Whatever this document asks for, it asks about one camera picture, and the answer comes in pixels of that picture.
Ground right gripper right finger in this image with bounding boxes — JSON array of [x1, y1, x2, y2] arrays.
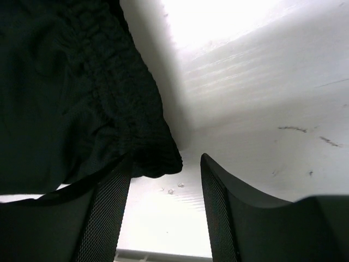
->
[[200, 154, 348, 261]]

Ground aluminium frame rail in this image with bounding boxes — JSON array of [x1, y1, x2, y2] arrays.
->
[[114, 249, 213, 262]]

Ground black shorts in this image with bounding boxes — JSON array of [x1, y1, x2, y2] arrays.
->
[[1, 1, 183, 195]]

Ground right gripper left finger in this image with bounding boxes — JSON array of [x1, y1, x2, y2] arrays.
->
[[1, 154, 132, 261]]

